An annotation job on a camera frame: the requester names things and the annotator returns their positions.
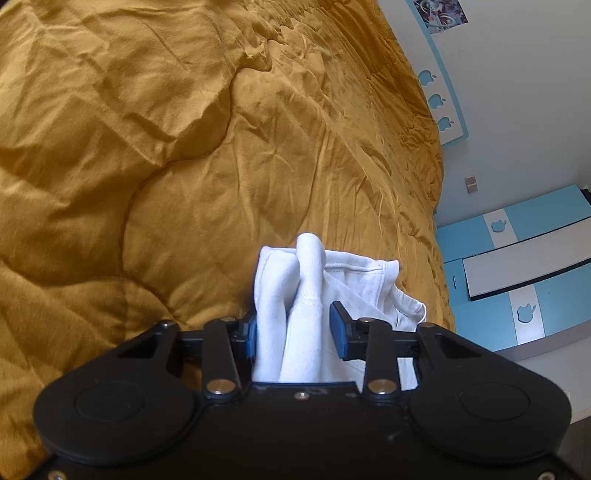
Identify white Nevada sweatshirt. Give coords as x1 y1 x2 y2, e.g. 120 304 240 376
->
252 233 427 385

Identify blue white wardrobe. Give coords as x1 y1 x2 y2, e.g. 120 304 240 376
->
437 185 590 351

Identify mustard yellow quilt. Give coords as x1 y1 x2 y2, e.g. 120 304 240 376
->
1 1 454 479

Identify white blue apple headboard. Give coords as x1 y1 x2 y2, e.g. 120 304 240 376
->
407 1 468 146

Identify wall light switch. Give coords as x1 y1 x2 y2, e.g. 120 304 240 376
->
465 175 478 194

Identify anime wall posters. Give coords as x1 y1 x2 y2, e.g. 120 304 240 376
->
413 0 468 34

